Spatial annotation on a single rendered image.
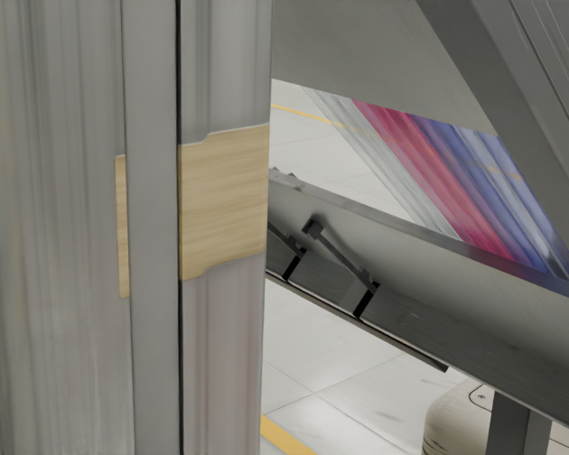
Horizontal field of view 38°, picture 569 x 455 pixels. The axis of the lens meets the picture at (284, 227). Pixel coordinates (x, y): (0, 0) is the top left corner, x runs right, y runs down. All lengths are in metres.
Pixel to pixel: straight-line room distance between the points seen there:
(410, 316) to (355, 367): 1.31
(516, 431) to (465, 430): 0.35
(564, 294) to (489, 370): 0.23
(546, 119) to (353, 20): 0.13
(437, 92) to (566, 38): 0.12
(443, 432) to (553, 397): 0.77
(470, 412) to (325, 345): 0.80
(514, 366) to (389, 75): 0.41
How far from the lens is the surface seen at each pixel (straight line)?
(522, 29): 0.23
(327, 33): 0.37
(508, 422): 1.12
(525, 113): 0.24
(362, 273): 0.80
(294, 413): 1.91
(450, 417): 1.47
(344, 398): 1.98
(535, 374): 0.73
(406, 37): 0.33
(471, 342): 0.76
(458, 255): 0.57
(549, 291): 0.53
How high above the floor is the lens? 1.05
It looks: 21 degrees down
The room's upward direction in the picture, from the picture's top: 2 degrees clockwise
